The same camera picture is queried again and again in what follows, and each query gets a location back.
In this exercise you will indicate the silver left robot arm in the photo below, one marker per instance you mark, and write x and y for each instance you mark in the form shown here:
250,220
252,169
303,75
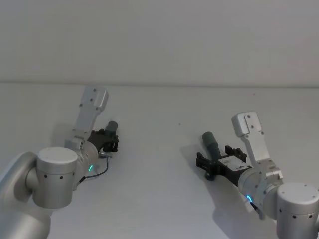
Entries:
54,171

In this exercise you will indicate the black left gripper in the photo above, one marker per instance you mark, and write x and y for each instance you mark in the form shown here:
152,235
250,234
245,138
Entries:
96,139

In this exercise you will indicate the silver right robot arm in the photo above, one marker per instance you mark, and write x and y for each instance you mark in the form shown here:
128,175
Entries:
296,206

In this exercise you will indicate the white table cloth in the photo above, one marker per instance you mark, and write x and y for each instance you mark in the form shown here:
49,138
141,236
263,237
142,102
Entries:
159,174

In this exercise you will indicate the white curtain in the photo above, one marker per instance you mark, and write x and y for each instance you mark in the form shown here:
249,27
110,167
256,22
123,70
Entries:
159,39

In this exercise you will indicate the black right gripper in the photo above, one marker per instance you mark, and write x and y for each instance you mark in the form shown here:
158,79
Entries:
230,166

